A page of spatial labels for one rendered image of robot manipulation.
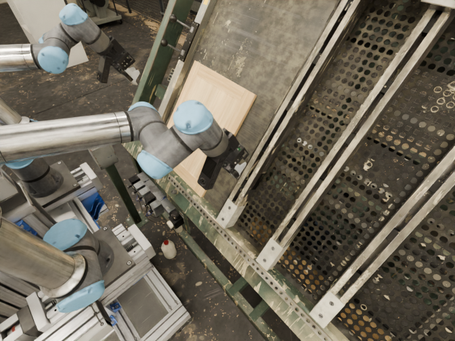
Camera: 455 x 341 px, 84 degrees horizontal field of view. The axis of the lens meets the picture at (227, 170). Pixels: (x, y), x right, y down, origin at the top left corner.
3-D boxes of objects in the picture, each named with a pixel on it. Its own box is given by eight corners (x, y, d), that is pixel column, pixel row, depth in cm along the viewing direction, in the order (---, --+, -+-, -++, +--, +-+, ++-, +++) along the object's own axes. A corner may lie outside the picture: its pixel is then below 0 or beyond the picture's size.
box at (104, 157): (94, 161, 166) (82, 140, 153) (112, 152, 171) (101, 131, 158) (101, 171, 160) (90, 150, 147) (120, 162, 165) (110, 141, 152)
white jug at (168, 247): (162, 252, 203) (156, 241, 188) (172, 245, 207) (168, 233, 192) (168, 262, 198) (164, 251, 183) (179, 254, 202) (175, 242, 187)
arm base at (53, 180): (33, 203, 109) (19, 189, 102) (22, 183, 117) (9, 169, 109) (68, 185, 116) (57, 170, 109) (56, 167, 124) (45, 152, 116)
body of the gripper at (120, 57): (137, 62, 106) (116, 39, 95) (123, 77, 106) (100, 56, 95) (128, 56, 110) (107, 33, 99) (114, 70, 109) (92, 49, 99)
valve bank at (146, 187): (128, 195, 170) (116, 172, 152) (147, 184, 176) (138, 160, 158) (170, 249, 145) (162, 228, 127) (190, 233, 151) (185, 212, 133)
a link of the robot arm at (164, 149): (147, 157, 66) (180, 130, 65) (163, 187, 59) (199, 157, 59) (126, 141, 59) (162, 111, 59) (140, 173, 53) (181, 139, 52)
